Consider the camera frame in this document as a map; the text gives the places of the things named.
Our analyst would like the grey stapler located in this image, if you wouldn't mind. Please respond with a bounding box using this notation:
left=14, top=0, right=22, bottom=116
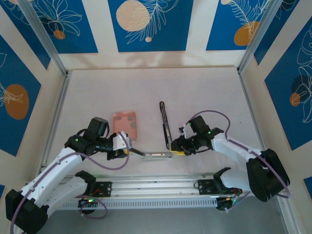
left=130, top=148, right=173, bottom=161

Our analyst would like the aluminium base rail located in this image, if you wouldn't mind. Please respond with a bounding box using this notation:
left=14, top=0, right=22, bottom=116
left=63, top=172, right=288, bottom=203

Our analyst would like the aluminium side rail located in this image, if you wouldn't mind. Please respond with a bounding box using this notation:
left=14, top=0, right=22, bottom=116
left=40, top=72, right=73, bottom=169
left=237, top=69, right=266, bottom=147

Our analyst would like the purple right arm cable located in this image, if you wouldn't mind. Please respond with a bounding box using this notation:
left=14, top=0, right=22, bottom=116
left=186, top=110, right=292, bottom=213

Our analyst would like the slotted grey cable duct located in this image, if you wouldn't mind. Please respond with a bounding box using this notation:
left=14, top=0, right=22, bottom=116
left=57, top=197, right=219, bottom=211

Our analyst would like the black stapler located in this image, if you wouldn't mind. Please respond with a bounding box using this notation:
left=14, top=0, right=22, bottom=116
left=159, top=101, right=173, bottom=151

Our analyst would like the blue panel dark flower print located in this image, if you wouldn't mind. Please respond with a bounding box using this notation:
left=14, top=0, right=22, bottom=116
left=264, top=23, right=312, bottom=151

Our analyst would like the circuit board with green LED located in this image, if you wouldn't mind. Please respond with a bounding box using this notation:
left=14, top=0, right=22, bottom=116
left=215, top=195, right=243, bottom=212
left=77, top=196, right=99, bottom=208

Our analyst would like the blue panel large orange circle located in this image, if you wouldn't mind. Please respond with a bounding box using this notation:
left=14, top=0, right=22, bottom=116
left=0, top=35, right=42, bottom=157

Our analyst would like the blue leaf-print wall panel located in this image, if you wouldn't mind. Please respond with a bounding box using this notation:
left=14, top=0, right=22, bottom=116
left=0, top=4, right=51, bottom=71
left=253, top=0, right=300, bottom=66

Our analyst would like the pink plastic tray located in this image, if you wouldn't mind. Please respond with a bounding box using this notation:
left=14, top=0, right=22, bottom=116
left=112, top=111, right=139, bottom=143

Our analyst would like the aluminium frame post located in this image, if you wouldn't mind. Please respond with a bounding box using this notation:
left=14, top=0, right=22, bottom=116
left=236, top=0, right=281, bottom=74
left=18, top=0, right=71, bottom=77

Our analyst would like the blue panel with feather leaf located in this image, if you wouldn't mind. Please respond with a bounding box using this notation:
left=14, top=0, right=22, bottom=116
left=206, top=0, right=269, bottom=52

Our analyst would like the blue panel with cream circle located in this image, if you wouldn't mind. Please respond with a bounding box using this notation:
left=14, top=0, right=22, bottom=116
left=108, top=0, right=195, bottom=53

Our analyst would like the blue panel small orange circle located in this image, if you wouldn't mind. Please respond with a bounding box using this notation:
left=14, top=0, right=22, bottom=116
left=30, top=0, right=99, bottom=55

